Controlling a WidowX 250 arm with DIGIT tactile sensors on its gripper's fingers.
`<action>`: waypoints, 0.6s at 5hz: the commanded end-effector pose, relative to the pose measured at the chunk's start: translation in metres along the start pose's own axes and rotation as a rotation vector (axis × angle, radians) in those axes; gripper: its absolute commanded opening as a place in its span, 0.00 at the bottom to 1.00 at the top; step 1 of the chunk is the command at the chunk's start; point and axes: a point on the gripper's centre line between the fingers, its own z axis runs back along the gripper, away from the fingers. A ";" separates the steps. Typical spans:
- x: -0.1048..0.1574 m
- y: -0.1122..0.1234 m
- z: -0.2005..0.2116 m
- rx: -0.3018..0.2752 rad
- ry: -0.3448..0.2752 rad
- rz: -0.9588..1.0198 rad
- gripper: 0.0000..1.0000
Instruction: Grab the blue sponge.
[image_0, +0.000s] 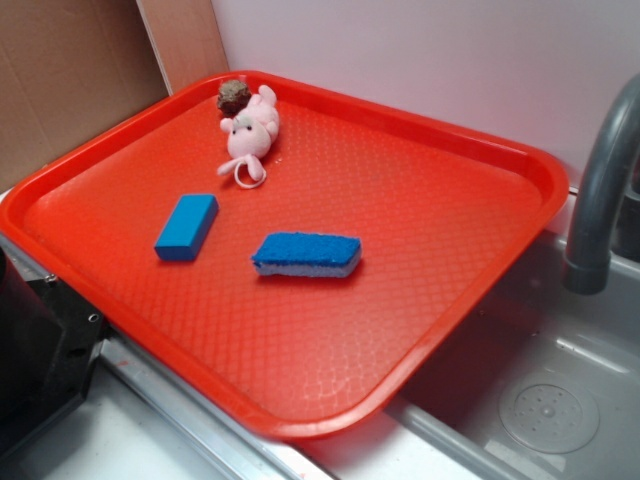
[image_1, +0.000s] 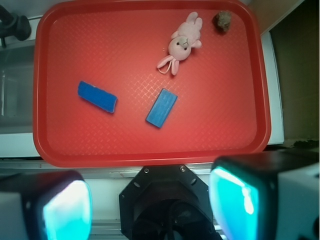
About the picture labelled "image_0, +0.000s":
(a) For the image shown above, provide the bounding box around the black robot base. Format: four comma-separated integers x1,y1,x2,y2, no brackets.
1,253,106,459

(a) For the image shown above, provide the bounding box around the blue sponge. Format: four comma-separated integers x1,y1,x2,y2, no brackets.
251,232,362,278

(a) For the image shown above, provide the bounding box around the red plastic tray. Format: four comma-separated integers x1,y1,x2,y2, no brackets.
1,72,569,440

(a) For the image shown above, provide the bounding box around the pink plush toy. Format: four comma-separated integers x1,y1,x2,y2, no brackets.
217,85,280,189

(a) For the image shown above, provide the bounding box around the blue rectangular block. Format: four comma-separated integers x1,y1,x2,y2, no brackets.
154,194,219,262

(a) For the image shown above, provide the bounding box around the brown rough rock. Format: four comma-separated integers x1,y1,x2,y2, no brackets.
217,79,251,117

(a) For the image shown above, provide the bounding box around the grey plastic sink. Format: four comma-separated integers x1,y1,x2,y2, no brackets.
1,205,639,479

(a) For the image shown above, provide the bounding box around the brown cardboard panel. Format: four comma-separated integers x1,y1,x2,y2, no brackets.
1,1,228,190

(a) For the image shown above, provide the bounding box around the grey faucet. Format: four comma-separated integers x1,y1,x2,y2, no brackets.
562,76,639,295

